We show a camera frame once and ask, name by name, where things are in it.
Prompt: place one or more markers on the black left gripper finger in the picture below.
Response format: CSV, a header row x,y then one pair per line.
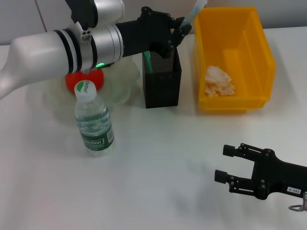
x,y
175,20
181,33

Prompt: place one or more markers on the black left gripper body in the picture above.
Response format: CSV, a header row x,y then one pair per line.
x,y
144,36

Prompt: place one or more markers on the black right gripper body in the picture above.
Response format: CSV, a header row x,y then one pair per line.
x,y
275,175

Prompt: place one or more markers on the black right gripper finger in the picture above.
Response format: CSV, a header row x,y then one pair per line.
x,y
220,176
229,150

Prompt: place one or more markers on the grey marker pen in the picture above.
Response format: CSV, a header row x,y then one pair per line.
x,y
192,14

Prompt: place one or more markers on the mint green pen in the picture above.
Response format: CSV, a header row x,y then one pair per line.
x,y
148,61

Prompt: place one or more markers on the white paper ball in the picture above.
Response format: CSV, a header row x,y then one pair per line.
x,y
219,81

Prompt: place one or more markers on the orange fruit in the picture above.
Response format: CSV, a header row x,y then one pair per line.
x,y
96,77

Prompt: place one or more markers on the clear green-label water bottle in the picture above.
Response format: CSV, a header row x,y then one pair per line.
x,y
94,124

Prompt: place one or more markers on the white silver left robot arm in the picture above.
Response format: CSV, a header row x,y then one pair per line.
x,y
60,52

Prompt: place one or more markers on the pale green glass fruit plate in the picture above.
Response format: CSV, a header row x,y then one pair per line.
x,y
120,79

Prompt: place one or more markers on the black mesh pen holder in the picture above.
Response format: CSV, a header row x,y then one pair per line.
x,y
163,88

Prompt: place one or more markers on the yellow plastic bin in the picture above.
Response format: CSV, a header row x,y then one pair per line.
x,y
251,48

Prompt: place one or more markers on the left wrist camera housing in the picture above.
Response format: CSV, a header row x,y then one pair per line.
x,y
96,12

